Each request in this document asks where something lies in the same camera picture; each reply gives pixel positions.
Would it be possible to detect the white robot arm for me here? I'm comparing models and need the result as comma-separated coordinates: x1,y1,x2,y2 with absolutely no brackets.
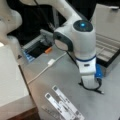
23,0,100,89

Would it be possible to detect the black and grey storage box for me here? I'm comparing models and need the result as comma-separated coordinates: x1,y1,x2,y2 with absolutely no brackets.
92,4,120,76

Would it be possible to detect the black pen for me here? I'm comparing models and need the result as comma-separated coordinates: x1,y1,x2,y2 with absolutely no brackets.
78,82,104,95

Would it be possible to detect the black tray with blue edge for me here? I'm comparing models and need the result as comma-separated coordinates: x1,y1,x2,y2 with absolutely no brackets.
22,29,54,62

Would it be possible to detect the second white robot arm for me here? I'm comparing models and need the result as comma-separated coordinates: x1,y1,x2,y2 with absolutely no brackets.
0,0,22,59

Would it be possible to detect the wooden shelf block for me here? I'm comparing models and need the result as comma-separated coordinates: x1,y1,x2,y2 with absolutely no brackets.
0,45,40,120

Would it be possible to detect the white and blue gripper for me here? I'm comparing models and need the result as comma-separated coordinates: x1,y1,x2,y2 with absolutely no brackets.
78,59,100,89

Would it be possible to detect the upper metal ruler strip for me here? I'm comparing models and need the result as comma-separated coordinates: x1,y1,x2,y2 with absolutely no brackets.
52,86,85,120

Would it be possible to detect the clear plastic ruler strip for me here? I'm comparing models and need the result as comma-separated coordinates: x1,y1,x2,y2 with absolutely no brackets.
41,105,61,120

